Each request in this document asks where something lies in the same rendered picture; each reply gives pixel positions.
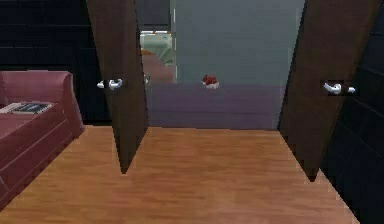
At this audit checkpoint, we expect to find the dark striped book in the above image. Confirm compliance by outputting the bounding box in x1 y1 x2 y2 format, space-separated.
11 102 54 116

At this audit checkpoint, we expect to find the red plant in white pot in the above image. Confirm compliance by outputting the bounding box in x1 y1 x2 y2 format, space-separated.
201 74 221 90

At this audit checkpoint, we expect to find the red sofa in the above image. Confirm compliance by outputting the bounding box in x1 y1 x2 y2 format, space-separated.
0 70 86 212

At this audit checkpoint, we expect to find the pale green bed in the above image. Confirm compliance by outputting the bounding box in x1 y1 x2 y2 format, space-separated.
139 30 175 66

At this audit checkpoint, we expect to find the silver door handle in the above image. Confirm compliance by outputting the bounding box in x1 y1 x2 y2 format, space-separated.
323 81 357 96
96 78 124 91

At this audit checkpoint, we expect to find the pale closed book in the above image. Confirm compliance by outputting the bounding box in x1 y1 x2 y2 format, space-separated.
0 102 23 115

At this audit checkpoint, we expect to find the dark brown room door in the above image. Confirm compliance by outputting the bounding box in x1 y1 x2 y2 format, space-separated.
278 0 383 183
85 0 150 175

